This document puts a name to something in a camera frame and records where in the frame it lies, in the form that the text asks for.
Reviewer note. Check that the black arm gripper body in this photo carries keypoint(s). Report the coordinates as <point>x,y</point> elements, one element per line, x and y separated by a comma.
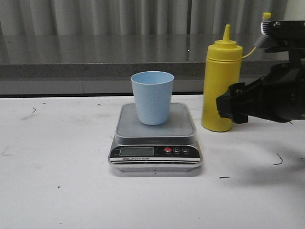
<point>280,95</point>

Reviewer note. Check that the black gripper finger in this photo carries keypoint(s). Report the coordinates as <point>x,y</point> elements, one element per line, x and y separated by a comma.
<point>226,104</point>

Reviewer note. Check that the yellow squeeze bottle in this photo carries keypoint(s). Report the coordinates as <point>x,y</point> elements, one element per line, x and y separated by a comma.
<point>222,69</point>

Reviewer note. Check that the light blue plastic cup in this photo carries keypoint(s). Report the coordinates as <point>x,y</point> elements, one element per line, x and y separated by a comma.
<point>152,92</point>

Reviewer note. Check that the silver digital kitchen scale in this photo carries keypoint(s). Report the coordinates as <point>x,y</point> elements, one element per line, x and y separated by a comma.
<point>168,147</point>

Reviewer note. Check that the grey stone counter ledge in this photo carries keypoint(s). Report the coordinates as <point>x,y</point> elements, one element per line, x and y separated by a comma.
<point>87,65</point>

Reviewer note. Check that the white pleated curtain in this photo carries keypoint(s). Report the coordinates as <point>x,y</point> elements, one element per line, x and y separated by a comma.
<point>141,17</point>

